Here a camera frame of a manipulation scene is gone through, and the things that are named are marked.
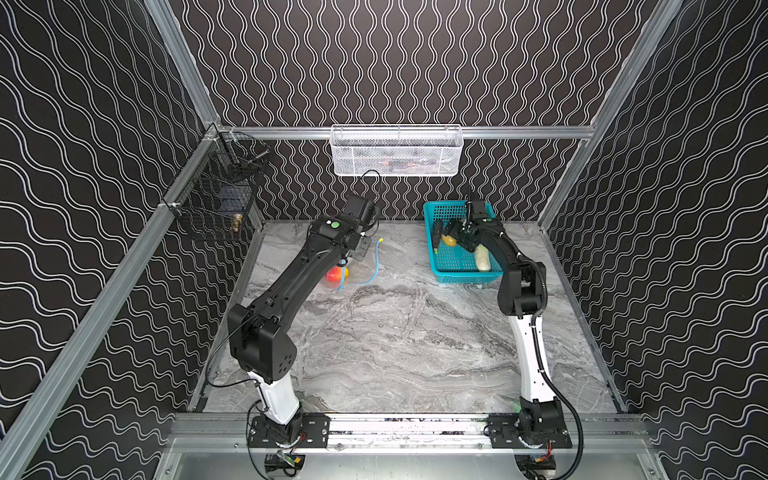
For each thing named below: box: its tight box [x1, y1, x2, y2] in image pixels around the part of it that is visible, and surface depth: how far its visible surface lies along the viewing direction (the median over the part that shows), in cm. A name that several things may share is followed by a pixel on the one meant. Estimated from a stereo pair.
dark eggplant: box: [432, 219, 443, 254], surface depth 115 cm
